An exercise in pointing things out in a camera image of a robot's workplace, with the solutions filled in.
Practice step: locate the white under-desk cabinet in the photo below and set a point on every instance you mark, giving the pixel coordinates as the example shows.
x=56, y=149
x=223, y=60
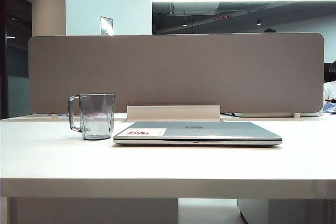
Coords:
x=286, y=212

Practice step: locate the dark-haired person head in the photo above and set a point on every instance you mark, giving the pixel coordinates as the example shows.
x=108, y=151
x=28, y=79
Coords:
x=270, y=30

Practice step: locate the beige fabric desk partition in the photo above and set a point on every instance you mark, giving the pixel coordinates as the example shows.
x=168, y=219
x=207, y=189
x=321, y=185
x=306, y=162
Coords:
x=176, y=72

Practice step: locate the seated person in white shirt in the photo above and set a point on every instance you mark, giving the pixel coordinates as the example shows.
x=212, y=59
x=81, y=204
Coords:
x=330, y=93

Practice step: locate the white sticker with red text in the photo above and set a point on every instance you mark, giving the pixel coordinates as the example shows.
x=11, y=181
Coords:
x=155, y=132

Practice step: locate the silver closed laptop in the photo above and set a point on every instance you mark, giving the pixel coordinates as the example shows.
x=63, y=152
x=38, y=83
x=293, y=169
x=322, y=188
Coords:
x=210, y=130

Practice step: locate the white under-desk panel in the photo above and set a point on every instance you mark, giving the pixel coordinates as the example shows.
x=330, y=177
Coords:
x=92, y=212

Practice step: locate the dark ceiling spotlight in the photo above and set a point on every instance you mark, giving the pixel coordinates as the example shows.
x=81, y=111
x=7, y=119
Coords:
x=259, y=22

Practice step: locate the small framed wall notice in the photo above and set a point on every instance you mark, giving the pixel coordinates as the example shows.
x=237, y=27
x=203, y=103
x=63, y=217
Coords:
x=106, y=26

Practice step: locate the red illuminated ceiling sign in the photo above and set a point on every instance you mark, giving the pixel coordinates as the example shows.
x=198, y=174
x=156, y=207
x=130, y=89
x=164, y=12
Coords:
x=222, y=18

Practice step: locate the white partition mount bracket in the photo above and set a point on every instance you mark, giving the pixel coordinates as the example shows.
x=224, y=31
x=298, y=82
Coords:
x=296, y=115
x=54, y=116

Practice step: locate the dark glass door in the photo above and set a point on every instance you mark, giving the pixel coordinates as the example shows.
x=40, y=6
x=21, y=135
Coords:
x=14, y=56

